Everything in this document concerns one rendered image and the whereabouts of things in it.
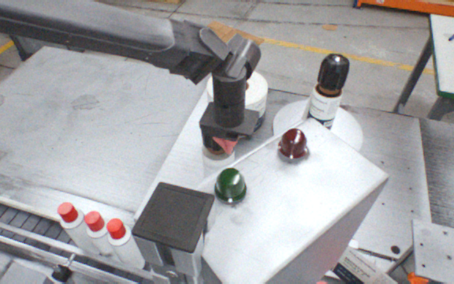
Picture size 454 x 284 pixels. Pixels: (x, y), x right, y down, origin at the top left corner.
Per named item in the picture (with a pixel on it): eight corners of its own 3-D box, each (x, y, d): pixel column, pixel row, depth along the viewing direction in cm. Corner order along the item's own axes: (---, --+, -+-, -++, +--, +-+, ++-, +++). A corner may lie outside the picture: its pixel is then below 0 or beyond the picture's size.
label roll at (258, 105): (198, 125, 115) (195, 93, 105) (225, 93, 127) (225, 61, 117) (249, 145, 109) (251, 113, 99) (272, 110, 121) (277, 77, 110)
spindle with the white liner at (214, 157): (237, 179, 100) (240, 106, 78) (228, 203, 94) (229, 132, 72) (210, 172, 102) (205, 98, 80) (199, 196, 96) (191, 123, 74)
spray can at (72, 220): (107, 242, 86) (82, 200, 71) (97, 260, 83) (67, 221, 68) (91, 237, 87) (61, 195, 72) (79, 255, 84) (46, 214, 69)
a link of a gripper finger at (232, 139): (213, 136, 71) (211, 102, 65) (245, 143, 70) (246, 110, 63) (202, 158, 67) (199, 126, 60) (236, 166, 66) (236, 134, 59)
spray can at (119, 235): (148, 256, 83) (131, 217, 68) (139, 276, 80) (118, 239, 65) (130, 251, 84) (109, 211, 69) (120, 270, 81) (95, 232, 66)
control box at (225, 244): (337, 263, 42) (393, 173, 28) (234, 359, 35) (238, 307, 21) (282, 207, 47) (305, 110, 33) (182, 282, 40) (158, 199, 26)
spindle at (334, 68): (331, 123, 115) (354, 52, 94) (329, 141, 109) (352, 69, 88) (306, 117, 116) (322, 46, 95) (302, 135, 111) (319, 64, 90)
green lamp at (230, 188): (253, 193, 26) (254, 177, 25) (227, 211, 25) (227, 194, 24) (232, 173, 28) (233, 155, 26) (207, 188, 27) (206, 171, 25)
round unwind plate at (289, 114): (362, 111, 120) (363, 109, 119) (360, 176, 101) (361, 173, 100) (281, 95, 126) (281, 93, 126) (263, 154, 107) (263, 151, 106)
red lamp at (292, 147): (312, 152, 29) (317, 135, 28) (292, 166, 28) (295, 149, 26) (292, 136, 31) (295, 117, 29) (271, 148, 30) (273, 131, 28)
